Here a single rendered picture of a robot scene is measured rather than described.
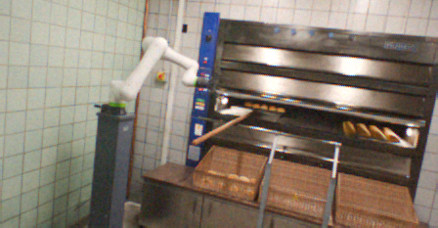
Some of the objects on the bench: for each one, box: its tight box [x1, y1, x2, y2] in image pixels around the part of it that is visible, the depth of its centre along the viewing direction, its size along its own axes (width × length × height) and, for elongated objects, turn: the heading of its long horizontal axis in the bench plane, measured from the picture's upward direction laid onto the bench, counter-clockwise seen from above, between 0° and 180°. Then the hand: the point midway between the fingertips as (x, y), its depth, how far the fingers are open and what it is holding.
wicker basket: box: [193, 146, 268, 202], centre depth 301 cm, size 49×56×28 cm
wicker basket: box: [258, 158, 332, 219], centre depth 283 cm, size 49×56×28 cm
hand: (227, 86), depth 266 cm, fingers open, 13 cm apart
